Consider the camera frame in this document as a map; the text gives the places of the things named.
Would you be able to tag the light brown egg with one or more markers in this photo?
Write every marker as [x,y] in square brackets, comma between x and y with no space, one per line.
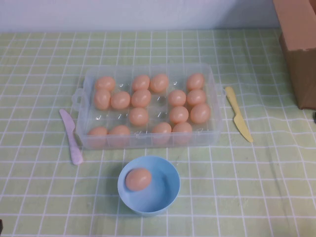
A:
[141,82]
[119,133]
[159,83]
[120,100]
[138,179]
[161,130]
[182,130]
[195,81]
[141,98]
[177,98]
[105,83]
[200,113]
[138,116]
[97,134]
[178,114]
[102,99]
[196,97]

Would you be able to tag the clear plastic egg box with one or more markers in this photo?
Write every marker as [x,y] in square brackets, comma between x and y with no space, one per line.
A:
[212,108]

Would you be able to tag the brown cardboard box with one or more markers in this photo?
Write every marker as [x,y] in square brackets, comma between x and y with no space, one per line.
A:
[301,61]

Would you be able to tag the light blue plastic bowl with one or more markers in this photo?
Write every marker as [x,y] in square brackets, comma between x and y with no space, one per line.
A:
[160,195]

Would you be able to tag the yellow plastic knife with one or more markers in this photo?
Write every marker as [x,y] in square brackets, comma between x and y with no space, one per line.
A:
[238,116]

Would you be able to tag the pale pink plastic knife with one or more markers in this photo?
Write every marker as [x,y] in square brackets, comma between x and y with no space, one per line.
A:
[72,138]

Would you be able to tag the green checkered tablecloth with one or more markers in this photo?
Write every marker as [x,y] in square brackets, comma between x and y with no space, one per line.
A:
[49,197]

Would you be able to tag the black object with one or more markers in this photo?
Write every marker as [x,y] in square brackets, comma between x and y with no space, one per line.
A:
[1,227]
[314,117]

